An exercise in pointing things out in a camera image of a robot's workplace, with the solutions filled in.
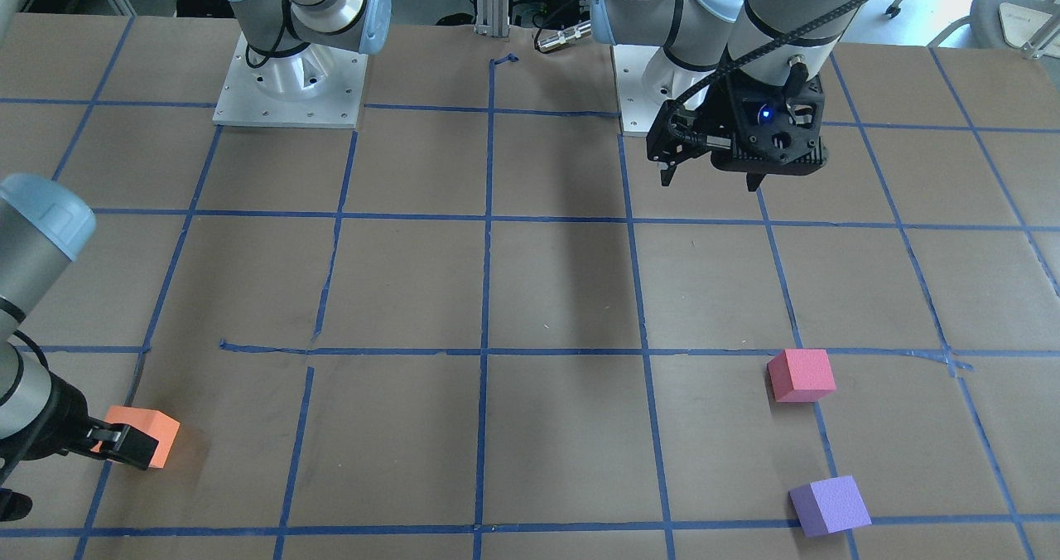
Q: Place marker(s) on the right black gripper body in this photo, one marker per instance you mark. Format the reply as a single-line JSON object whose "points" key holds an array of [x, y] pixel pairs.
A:
{"points": [[56, 417]]}

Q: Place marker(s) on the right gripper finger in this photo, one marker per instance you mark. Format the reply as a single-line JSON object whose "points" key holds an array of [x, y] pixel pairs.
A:
{"points": [[125, 444]]}

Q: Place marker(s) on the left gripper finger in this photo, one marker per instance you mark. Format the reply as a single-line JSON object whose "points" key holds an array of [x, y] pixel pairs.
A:
{"points": [[668, 163], [754, 180]]}

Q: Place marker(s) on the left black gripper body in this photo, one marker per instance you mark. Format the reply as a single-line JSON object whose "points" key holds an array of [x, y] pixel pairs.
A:
{"points": [[724, 109]]}

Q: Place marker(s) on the orange foam block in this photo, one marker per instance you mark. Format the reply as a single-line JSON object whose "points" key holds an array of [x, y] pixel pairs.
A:
{"points": [[153, 422]]}

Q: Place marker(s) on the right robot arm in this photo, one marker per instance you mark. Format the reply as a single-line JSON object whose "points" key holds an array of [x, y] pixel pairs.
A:
{"points": [[45, 226]]}

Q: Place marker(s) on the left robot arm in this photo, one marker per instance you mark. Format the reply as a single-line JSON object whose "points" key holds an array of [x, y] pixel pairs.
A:
{"points": [[766, 39]]}

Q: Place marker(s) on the red foam block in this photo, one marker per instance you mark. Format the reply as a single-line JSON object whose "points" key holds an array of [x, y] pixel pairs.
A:
{"points": [[801, 376]]}

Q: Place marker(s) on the purple foam block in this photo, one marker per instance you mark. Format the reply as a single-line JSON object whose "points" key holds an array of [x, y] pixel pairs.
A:
{"points": [[825, 507]]}

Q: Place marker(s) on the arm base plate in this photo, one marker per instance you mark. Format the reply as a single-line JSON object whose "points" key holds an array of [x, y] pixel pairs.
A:
{"points": [[645, 77], [320, 87]]}

